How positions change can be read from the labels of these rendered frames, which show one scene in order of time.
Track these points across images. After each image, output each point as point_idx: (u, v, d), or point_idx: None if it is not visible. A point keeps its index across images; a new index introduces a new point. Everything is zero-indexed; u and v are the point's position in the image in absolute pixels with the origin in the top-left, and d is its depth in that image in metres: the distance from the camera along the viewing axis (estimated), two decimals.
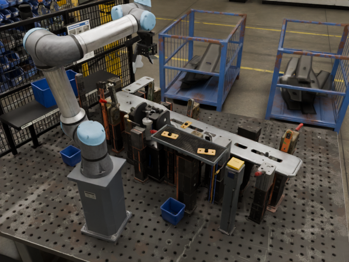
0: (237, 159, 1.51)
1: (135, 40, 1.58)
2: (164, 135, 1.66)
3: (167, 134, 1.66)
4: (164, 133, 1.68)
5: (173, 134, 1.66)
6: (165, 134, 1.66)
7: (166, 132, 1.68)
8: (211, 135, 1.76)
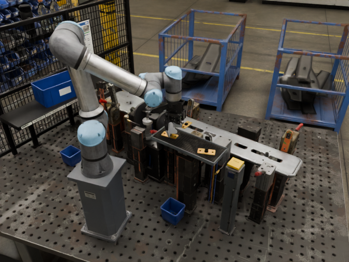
0: (237, 159, 1.51)
1: (164, 108, 1.55)
2: (164, 135, 1.66)
3: (167, 134, 1.66)
4: (164, 133, 1.68)
5: (173, 134, 1.66)
6: (165, 134, 1.66)
7: (166, 132, 1.68)
8: (211, 135, 1.76)
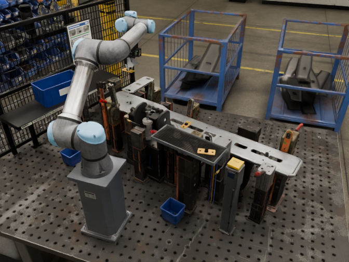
0: (237, 159, 1.51)
1: None
2: (123, 70, 2.11)
3: (126, 69, 2.12)
4: (124, 69, 2.13)
5: (130, 70, 2.11)
6: (125, 69, 2.12)
7: (126, 68, 2.13)
8: (211, 135, 1.76)
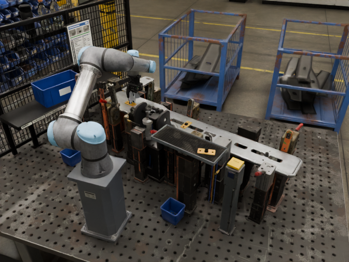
0: (237, 159, 1.51)
1: (126, 80, 2.16)
2: (126, 103, 2.26)
3: (129, 103, 2.26)
4: (127, 102, 2.28)
5: (132, 103, 2.26)
6: (127, 103, 2.26)
7: (129, 101, 2.28)
8: (211, 135, 1.76)
